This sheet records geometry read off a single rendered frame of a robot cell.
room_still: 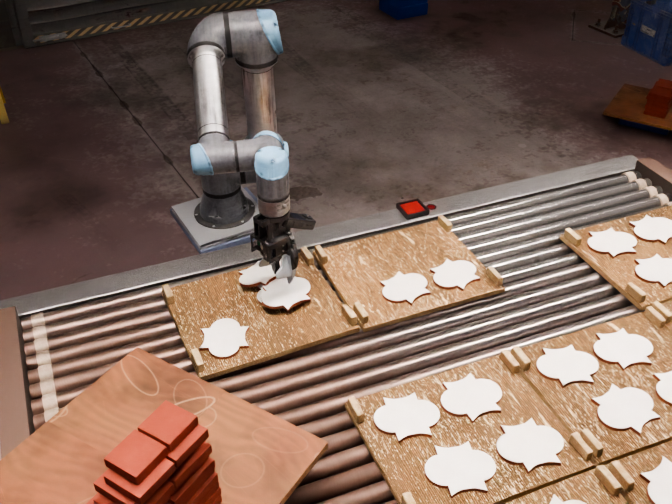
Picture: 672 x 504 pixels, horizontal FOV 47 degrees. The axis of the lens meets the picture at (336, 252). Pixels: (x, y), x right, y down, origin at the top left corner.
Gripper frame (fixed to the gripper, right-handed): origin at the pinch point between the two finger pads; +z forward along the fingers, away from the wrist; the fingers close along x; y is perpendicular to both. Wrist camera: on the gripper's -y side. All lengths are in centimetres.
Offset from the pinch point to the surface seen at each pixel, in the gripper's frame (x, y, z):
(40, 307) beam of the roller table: -43, 47, 10
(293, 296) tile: 3.8, 0.6, 5.0
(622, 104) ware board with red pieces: -72, -338, 91
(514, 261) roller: 31, -58, 10
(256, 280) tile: -8.1, 2.9, 5.4
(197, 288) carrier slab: -19.0, 14.2, 8.0
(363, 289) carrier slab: 11.8, -16.8, 8.0
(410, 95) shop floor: -189, -272, 103
